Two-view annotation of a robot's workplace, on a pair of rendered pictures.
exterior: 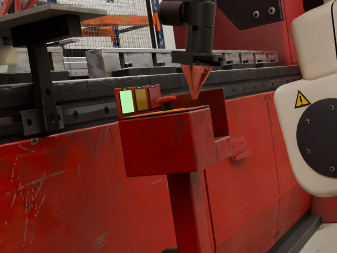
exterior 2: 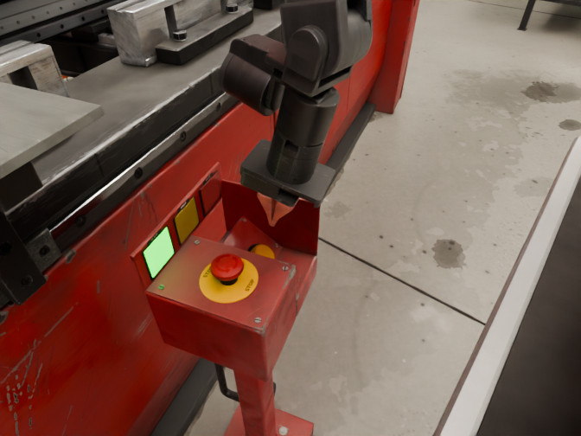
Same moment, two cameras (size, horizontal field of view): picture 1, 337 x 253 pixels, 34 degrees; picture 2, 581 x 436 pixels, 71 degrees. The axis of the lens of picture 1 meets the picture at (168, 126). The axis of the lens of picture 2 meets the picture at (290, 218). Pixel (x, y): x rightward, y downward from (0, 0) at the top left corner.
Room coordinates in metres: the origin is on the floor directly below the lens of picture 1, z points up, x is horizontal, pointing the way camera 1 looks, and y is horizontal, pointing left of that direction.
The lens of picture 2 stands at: (0.79, -0.05, 1.17)
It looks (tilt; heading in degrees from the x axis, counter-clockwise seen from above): 42 degrees down; 355
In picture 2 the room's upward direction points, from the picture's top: straight up
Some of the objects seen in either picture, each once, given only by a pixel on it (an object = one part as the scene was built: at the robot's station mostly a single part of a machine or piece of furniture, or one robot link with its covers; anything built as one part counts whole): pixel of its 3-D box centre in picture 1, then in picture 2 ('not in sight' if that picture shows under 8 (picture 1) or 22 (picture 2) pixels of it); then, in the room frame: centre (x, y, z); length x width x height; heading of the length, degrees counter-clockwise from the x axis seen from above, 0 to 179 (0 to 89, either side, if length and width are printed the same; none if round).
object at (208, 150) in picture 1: (175, 124); (240, 266); (1.17, -0.02, 0.75); 0.20 x 0.16 x 0.18; 154
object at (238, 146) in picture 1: (239, 148); not in sight; (2.03, -0.25, 0.58); 0.15 x 0.02 x 0.07; 152
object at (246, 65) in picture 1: (238, 67); not in sight; (2.41, -0.34, 0.89); 0.30 x 0.05 x 0.03; 152
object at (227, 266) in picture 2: (167, 105); (227, 272); (1.12, 0.00, 0.79); 0.04 x 0.04 x 0.04
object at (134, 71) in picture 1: (146, 72); (209, 32); (1.71, 0.04, 0.89); 0.30 x 0.05 x 0.03; 152
